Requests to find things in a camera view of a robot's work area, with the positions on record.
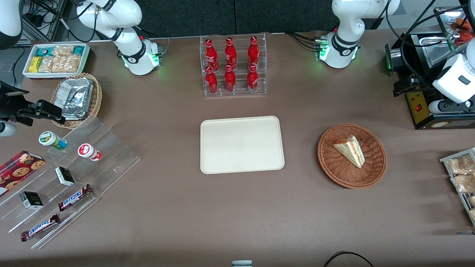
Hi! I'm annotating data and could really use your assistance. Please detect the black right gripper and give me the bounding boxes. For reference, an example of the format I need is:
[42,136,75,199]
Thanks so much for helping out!
[0,82,66,126]

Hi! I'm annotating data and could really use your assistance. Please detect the triangle sandwich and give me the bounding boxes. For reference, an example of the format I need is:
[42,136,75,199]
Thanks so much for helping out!
[332,135,366,169]

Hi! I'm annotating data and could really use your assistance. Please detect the oval tan wicker basket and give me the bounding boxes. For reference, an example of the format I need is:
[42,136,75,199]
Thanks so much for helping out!
[50,73,103,129]

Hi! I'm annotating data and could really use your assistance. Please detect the round brown wicker basket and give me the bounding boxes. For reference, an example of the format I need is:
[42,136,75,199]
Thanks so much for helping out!
[317,123,387,189]

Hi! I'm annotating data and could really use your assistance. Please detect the cream plastic tray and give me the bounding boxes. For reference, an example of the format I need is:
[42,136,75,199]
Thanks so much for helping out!
[200,116,285,175]

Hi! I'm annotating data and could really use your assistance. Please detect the black food warmer appliance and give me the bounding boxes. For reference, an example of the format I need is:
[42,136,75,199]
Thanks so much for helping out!
[385,6,475,130]

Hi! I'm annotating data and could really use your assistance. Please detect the green lid white cup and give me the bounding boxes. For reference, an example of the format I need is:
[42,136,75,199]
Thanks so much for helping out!
[39,131,68,150]

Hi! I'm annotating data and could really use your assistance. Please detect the silver foil packet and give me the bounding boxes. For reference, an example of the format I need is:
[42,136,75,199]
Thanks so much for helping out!
[59,77,94,105]
[61,95,92,120]

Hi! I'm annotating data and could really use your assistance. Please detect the clear cracker bag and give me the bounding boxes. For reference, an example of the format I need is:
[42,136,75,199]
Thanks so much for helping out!
[52,45,75,58]
[52,56,68,73]
[65,55,82,73]
[38,56,55,73]

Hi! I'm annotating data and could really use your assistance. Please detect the red cookie box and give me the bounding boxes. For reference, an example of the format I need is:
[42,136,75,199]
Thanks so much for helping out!
[0,150,46,197]

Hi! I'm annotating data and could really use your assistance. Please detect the red lid white cup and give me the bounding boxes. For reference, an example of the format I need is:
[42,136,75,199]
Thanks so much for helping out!
[78,143,102,162]

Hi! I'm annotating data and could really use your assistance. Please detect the small black box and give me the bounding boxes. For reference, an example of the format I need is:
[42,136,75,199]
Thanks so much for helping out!
[19,191,44,210]
[55,167,76,187]

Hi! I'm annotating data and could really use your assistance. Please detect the white snack bin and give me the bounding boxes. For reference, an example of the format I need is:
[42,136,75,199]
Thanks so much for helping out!
[22,43,91,79]

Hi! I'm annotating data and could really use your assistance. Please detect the clear acrylic stepped stand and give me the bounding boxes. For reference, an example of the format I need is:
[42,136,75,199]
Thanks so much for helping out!
[0,117,141,250]

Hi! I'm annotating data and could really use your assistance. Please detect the Snickers chocolate bar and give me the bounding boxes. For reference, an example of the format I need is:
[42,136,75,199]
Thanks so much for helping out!
[58,184,93,212]
[20,214,60,242]

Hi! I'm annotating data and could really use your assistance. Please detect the red cola bottle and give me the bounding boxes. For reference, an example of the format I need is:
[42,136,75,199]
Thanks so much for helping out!
[205,39,219,72]
[225,37,237,71]
[224,65,236,92]
[247,65,259,93]
[205,66,219,94]
[248,36,259,69]

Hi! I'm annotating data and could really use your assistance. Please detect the clear acrylic bottle rack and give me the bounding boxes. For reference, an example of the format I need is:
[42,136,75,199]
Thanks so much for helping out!
[200,33,267,98]

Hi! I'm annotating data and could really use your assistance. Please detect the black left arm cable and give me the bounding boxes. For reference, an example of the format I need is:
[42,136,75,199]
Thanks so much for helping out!
[386,0,464,93]

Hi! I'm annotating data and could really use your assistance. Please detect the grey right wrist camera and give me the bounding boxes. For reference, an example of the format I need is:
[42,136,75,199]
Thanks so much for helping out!
[0,122,17,138]

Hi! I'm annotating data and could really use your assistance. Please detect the grey wire rack tray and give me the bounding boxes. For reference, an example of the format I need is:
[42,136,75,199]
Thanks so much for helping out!
[439,148,475,227]

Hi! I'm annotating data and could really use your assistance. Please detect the aluminium frame with cables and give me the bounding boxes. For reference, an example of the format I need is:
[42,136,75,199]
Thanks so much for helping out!
[22,0,68,42]

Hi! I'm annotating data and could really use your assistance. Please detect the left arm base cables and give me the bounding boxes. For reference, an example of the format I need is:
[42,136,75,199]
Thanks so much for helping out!
[286,32,321,50]

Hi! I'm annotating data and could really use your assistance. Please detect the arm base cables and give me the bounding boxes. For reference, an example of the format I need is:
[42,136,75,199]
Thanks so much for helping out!
[286,32,321,50]
[139,26,170,50]

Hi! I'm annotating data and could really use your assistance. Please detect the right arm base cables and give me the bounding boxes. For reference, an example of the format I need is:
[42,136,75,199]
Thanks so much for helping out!
[139,26,170,50]

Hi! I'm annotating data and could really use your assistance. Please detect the black looped table cable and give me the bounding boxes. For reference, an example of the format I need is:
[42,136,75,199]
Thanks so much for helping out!
[323,251,375,267]

